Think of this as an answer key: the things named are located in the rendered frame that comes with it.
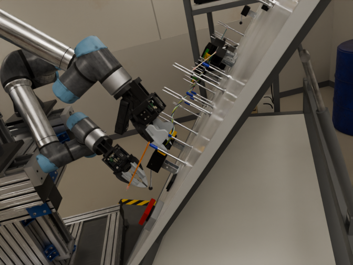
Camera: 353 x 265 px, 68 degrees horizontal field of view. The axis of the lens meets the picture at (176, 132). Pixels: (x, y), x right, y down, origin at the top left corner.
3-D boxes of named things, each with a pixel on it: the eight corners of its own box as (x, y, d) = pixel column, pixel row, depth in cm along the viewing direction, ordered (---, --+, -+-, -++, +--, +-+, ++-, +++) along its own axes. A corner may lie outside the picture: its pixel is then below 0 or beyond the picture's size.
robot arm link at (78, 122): (85, 120, 100) (81, 105, 93) (104, 138, 97) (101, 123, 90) (67, 132, 96) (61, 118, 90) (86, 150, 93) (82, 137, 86)
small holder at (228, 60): (242, 47, 86) (223, 36, 86) (235, 62, 81) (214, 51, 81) (236, 57, 90) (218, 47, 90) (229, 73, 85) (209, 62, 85)
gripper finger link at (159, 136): (176, 147, 71) (155, 119, 70) (160, 158, 73) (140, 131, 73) (179, 143, 73) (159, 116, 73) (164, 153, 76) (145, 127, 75)
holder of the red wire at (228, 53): (241, 42, 120) (220, 30, 120) (234, 55, 111) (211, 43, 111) (236, 51, 124) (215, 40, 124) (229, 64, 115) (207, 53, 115)
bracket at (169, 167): (178, 169, 82) (164, 161, 82) (181, 163, 81) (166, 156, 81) (174, 177, 78) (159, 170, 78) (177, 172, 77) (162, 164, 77)
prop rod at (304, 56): (309, 51, 44) (349, 181, 54) (307, 47, 46) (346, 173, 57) (299, 55, 45) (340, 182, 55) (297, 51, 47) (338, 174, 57)
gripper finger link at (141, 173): (144, 183, 80) (123, 164, 83) (147, 187, 86) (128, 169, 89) (151, 175, 81) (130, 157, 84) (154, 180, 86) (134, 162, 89)
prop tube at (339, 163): (351, 228, 60) (313, 115, 50) (348, 218, 63) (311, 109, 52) (367, 226, 59) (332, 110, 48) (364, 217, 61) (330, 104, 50)
